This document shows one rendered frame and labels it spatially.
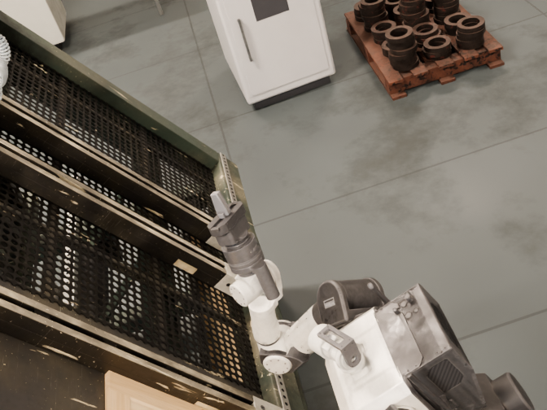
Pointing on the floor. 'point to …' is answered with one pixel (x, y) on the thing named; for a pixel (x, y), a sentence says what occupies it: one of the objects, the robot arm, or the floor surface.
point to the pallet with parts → (420, 41)
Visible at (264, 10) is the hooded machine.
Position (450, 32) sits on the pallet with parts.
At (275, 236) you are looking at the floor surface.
